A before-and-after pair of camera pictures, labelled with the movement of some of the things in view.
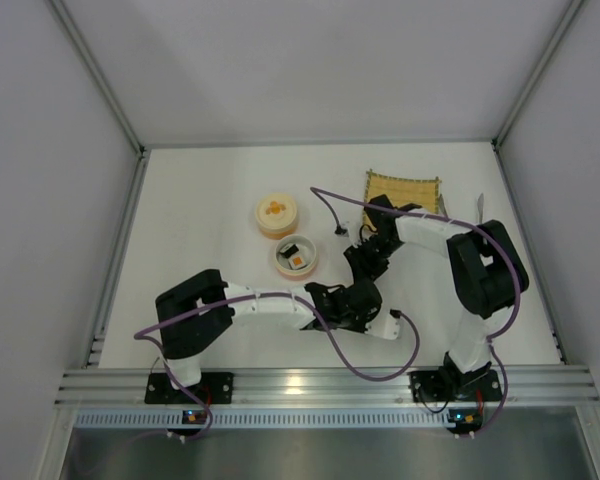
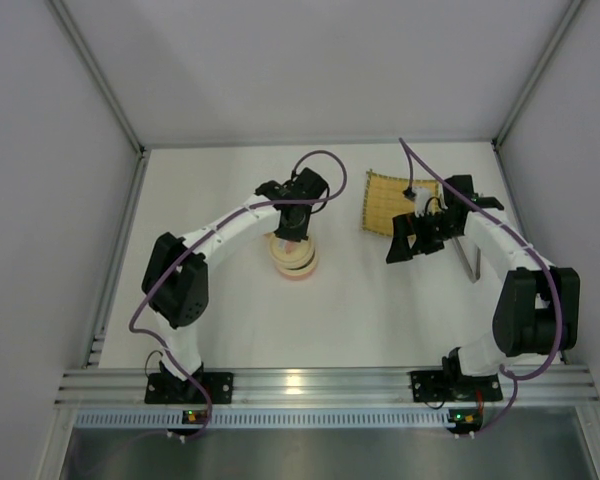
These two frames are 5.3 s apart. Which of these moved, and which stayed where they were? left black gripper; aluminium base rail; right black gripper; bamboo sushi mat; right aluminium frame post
Moved: right black gripper; left black gripper
Stayed: bamboo sushi mat; right aluminium frame post; aluminium base rail
